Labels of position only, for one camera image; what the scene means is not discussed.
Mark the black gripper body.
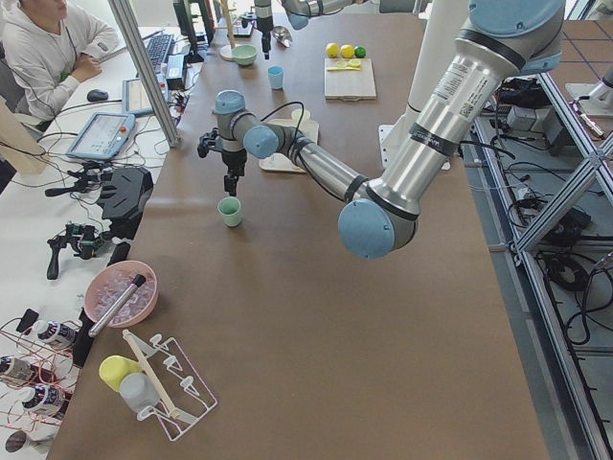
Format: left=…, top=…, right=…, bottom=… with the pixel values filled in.
left=240, top=11, right=274, bottom=38
left=221, top=149, right=247, bottom=177

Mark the green plastic cup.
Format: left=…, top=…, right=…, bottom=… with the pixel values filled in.
left=217, top=196, right=242, bottom=227

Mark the blue plastic cup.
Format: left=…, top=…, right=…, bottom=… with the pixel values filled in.
left=267, top=66, right=284, bottom=90

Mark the pale yellow plastic cup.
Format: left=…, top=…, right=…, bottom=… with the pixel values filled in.
left=291, top=108, right=311, bottom=127

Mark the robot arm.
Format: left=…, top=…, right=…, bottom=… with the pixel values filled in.
left=214, top=1, right=565, bottom=260
left=239, top=0, right=363, bottom=59

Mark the cream rabbit serving tray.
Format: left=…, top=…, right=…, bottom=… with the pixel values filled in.
left=259, top=118, right=319, bottom=173

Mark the silver metal scoop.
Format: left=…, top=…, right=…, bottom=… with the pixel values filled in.
left=272, top=25, right=293, bottom=48

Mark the green bowl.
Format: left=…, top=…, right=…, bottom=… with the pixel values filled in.
left=232, top=44, right=258, bottom=66

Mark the whole lemon lower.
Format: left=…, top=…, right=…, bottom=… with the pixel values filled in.
left=326, top=42, right=340, bottom=58

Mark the whole lemon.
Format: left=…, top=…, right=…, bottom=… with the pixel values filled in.
left=326, top=42, right=340, bottom=58
left=339, top=44, right=355, bottom=58

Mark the whole lemon upper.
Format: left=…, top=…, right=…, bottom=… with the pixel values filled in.
left=339, top=44, right=355, bottom=58

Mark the yellow plastic knife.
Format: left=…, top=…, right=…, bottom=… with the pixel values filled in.
left=326, top=66, right=362, bottom=72

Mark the green lime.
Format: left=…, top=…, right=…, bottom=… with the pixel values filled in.
left=353, top=46, right=367, bottom=58

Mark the wooden cutting board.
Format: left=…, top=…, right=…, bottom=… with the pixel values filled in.
left=324, top=58, right=377, bottom=102

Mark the black keyboard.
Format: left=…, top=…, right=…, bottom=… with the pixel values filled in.
left=146, top=34, right=174, bottom=73

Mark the blue teach pendant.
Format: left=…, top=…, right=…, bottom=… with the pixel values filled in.
left=122, top=79, right=153, bottom=116
left=66, top=112, right=135, bottom=160

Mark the black computer mouse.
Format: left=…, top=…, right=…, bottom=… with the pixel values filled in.
left=86, top=89, right=109, bottom=103

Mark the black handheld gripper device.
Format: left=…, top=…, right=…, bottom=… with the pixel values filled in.
left=46, top=222, right=112, bottom=280

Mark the pink bowl with ice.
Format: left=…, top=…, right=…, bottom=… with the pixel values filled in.
left=84, top=261, right=159, bottom=328

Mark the seated person in white hoodie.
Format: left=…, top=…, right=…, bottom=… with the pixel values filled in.
left=1, top=1, right=119, bottom=122

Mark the yellow cup on rack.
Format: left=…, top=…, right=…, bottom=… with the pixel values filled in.
left=99, top=355, right=142, bottom=392

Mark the grey cup on rack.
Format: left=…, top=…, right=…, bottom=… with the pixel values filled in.
left=119, top=373, right=161, bottom=413

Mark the metal scoop handle in bowl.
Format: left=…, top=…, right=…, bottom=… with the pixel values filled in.
left=87, top=274, right=147, bottom=337

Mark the aluminium frame post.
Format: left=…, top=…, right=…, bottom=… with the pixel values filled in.
left=108, top=0, right=180, bottom=148

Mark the white wire cup rack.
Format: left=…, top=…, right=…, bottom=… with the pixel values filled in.
left=123, top=330, right=218, bottom=442

